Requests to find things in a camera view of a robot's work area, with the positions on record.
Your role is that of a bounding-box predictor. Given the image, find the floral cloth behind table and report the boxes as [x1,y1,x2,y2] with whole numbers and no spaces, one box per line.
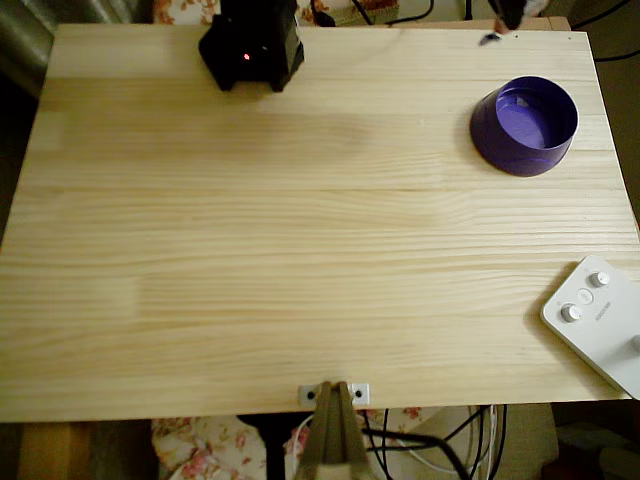
[152,0,403,27]

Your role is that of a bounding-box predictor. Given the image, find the grey curtain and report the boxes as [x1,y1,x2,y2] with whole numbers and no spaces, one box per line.
[0,0,151,99]

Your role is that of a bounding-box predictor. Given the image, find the thick black cable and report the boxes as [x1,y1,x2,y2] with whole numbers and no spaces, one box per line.
[359,404,509,480]

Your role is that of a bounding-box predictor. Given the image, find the white control box with knobs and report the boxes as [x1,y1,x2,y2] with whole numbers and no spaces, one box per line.
[539,255,640,401]

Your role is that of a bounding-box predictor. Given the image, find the white cable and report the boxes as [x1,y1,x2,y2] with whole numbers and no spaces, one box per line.
[284,404,497,476]

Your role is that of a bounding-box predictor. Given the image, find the black cable from arm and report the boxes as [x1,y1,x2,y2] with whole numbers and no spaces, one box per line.
[349,0,435,26]

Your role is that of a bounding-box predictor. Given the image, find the white metal bracket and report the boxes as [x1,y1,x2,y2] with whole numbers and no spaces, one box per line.
[298,383,372,405]

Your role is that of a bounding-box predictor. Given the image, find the thin black wall cable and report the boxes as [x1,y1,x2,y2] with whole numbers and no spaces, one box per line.
[593,34,640,64]

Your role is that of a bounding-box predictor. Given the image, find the wooden table leg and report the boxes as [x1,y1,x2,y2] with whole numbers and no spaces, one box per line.
[18,422,92,480]

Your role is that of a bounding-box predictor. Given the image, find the purple bowl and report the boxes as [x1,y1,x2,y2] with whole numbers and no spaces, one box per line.
[468,75,580,178]

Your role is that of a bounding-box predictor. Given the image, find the black stand pole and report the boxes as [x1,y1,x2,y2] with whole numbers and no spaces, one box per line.
[236,413,314,480]

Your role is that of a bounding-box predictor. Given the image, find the floral cloth under table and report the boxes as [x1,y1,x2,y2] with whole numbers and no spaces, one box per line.
[151,405,426,480]

